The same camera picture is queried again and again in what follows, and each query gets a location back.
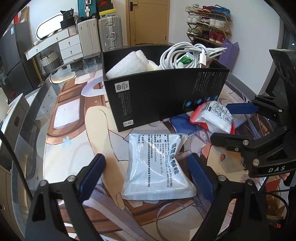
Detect red white zip bag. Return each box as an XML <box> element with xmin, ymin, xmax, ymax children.
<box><xmin>189</xmin><ymin>100</ymin><xmax>235</xmax><ymax>135</ymax></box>

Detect green white packet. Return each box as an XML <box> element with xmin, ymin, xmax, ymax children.
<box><xmin>176</xmin><ymin>52</ymin><xmax>195</xmax><ymax>68</ymax></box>

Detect white charging cable bundle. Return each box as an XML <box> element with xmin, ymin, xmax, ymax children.
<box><xmin>159</xmin><ymin>41</ymin><xmax>228</xmax><ymax>70</ymax></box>

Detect white foam piece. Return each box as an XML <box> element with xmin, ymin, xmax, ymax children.
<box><xmin>106</xmin><ymin>50</ymin><xmax>149</xmax><ymax>79</ymax></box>

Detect white plush toy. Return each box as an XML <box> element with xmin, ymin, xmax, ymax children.
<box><xmin>147</xmin><ymin>60</ymin><xmax>159</xmax><ymax>71</ymax></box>

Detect person's right hand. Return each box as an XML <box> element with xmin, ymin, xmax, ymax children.
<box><xmin>279</xmin><ymin>173</ymin><xmax>290</xmax><ymax>181</ymax></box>

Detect purple paper bag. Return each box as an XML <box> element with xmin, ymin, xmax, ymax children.
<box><xmin>218</xmin><ymin>39</ymin><xmax>239</xmax><ymax>72</ymax></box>

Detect white printed desiccant pouch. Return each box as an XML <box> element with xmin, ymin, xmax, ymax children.
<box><xmin>121</xmin><ymin>133</ymin><xmax>197</xmax><ymax>201</ymax></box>

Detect grey side cabinet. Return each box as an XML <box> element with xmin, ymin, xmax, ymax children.
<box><xmin>0</xmin><ymin>92</ymin><xmax>31</xmax><ymax>167</ymax></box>

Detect wooden shoe rack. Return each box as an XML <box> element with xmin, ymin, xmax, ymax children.
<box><xmin>185</xmin><ymin>4</ymin><xmax>232</xmax><ymax>47</ymax></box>

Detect black cardboard box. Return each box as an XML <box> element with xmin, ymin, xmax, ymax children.
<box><xmin>102</xmin><ymin>45</ymin><xmax>229</xmax><ymax>132</ymax></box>

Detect black refrigerator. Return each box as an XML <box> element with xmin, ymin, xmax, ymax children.
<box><xmin>1</xmin><ymin>22</ymin><xmax>40</xmax><ymax>95</ymax></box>

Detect wooden door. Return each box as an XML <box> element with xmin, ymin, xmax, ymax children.
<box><xmin>125</xmin><ymin>0</ymin><xmax>170</xmax><ymax>46</ymax></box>

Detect woven laundry basket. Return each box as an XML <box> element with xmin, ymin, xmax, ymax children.
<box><xmin>40</xmin><ymin>51</ymin><xmax>61</xmax><ymax>74</ymax></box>

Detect white drawer desk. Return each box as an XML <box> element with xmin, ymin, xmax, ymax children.
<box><xmin>24</xmin><ymin>27</ymin><xmax>84</xmax><ymax>64</ymax></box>

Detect silver suitcase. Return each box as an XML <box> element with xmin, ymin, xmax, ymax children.
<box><xmin>98</xmin><ymin>15</ymin><xmax>123</xmax><ymax>52</ymax></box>

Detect white suitcase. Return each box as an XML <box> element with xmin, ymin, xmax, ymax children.
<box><xmin>77</xmin><ymin>18</ymin><xmax>101</xmax><ymax>59</ymax></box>

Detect stacked shoe boxes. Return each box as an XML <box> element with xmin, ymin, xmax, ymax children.
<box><xmin>96</xmin><ymin>0</ymin><xmax>116</xmax><ymax>18</ymax></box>

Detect oval mirror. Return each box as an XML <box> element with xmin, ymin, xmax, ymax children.
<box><xmin>35</xmin><ymin>13</ymin><xmax>63</xmax><ymax>40</ymax></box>

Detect black bag on desk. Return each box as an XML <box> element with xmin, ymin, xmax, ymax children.
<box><xmin>60</xmin><ymin>8</ymin><xmax>75</xmax><ymax>30</ymax></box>

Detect teal suitcase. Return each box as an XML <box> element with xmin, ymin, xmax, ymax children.
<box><xmin>77</xmin><ymin>0</ymin><xmax>97</xmax><ymax>18</ymax></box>

